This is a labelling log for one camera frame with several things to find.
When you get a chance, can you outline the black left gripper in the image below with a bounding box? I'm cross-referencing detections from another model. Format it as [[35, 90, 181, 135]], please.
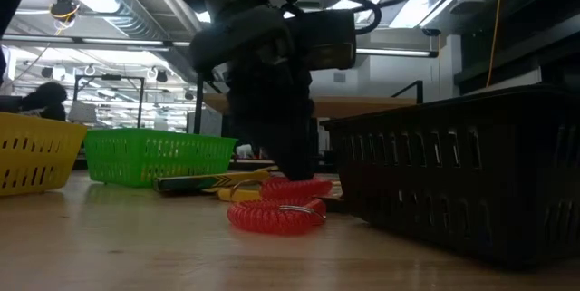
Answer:
[[188, 4, 317, 182]]

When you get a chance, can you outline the yellow office supply pack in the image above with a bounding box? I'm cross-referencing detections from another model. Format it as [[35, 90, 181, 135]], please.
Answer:
[[152, 170, 273, 194], [215, 185, 265, 203]]

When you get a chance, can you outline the red coil wrist keychain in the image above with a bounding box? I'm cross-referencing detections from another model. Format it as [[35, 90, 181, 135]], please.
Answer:
[[226, 176, 335, 238]]

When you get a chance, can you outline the green plastic basket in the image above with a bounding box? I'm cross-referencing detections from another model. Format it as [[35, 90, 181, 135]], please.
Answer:
[[83, 127, 238, 189]]

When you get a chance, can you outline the black plastic basket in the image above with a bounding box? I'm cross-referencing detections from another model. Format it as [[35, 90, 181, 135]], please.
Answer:
[[320, 83, 580, 268]]

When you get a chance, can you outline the yellow plastic basket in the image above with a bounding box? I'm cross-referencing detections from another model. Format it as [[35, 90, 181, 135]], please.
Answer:
[[0, 112, 88, 198]]

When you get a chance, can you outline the wooden shelf with black legs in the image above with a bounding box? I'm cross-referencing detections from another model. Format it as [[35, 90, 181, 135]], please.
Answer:
[[194, 75, 425, 137]]

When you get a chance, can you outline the long ceiling light bar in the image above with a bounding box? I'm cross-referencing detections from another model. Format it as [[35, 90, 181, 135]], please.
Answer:
[[0, 34, 440, 60]]

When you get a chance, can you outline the white monitor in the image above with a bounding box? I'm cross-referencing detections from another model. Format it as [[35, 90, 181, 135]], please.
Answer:
[[67, 100, 99, 124]]

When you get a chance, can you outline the person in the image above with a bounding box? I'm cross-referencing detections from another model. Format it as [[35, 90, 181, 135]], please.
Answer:
[[19, 81, 69, 122]]

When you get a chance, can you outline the black ceiling device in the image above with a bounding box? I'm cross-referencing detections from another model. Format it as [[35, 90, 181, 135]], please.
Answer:
[[48, 0, 82, 24]]

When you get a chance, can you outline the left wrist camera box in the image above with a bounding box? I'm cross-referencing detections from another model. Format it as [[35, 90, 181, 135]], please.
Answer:
[[289, 8, 358, 72]]

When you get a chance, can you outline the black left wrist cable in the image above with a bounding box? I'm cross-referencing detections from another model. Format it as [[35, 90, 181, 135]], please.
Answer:
[[280, 0, 438, 36]]

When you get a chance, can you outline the black station frame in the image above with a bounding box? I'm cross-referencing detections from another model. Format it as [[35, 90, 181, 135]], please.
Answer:
[[72, 74, 146, 129]]

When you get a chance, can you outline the yellow hanging cable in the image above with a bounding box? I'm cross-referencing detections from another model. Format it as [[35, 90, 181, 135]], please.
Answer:
[[485, 0, 506, 88]]

